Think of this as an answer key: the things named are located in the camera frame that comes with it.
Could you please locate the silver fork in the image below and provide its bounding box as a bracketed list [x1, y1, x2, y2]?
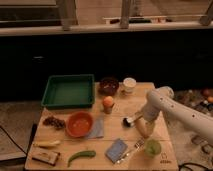
[116, 138, 145, 164]

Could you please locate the green cup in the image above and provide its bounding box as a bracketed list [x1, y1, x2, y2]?
[144, 139, 162, 157]

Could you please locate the white cup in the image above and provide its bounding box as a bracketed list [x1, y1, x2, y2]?
[123, 77, 136, 93]

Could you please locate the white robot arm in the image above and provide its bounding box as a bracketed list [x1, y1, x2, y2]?
[134, 86, 213, 145]

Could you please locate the brown rectangular box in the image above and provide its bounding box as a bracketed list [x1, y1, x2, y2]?
[32, 148, 60, 166]

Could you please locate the orange egg on cup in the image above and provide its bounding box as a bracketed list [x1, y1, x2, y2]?
[102, 96, 114, 114]

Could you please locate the black and white brush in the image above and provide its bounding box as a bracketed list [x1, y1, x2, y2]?
[123, 117, 139, 127]

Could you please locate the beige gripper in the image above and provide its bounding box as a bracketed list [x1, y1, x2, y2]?
[135, 118, 155, 138]

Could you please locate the blue grey cloth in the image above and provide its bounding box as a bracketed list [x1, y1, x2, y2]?
[86, 117, 104, 139]

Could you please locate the green chili pepper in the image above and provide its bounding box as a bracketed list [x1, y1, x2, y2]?
[67, 150, 96, 167]

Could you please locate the dark grape bunch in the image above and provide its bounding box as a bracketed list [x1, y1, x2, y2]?
[43, 116, 65, 130]

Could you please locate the red bowl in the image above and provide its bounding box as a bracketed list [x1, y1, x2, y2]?
[66, 111, 94, 138]

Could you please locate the dark maroon bowl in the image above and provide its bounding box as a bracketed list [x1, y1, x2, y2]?
[99, 77, 119, 96]

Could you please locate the black cable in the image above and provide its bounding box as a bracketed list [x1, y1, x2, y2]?
[0, 125, 28, 156]

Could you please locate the green plastic tray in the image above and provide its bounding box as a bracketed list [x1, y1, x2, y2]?
[41, 74, 95, 109]

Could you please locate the yellow banana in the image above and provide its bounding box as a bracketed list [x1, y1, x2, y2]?
[33, 140, 61, 148]

